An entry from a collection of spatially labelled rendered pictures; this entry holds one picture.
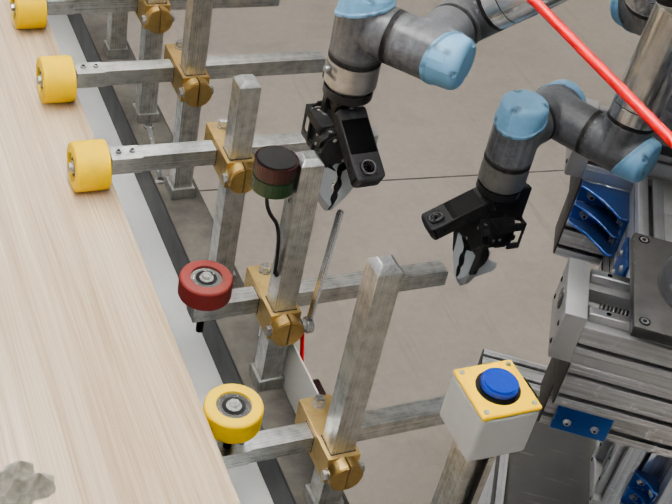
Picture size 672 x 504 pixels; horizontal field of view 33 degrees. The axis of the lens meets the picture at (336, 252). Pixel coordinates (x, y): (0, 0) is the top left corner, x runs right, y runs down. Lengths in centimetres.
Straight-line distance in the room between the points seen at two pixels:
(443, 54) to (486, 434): 54
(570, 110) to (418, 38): 38
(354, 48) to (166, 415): 54
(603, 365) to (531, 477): 82
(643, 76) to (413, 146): 207
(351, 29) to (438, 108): 244
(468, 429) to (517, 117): 66
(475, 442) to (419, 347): 184
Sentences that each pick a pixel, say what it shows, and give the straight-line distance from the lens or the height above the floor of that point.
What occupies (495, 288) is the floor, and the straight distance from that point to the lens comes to 327.
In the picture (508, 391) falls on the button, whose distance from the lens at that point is 118.
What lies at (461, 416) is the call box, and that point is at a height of 119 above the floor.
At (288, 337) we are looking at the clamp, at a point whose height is 84.
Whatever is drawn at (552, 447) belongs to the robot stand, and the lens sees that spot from 260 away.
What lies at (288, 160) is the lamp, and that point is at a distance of 155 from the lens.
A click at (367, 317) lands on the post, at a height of 110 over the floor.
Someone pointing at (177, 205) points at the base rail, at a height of 70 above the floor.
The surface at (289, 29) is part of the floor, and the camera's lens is 424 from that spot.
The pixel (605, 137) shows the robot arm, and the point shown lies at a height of 115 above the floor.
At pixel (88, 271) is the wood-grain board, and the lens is 171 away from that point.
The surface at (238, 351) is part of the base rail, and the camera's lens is 190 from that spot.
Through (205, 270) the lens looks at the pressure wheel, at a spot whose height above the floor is 91.
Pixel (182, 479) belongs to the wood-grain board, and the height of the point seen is 90.
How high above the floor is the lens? 204
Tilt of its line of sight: 39 degrees down
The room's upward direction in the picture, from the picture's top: 13 degrees clockwise
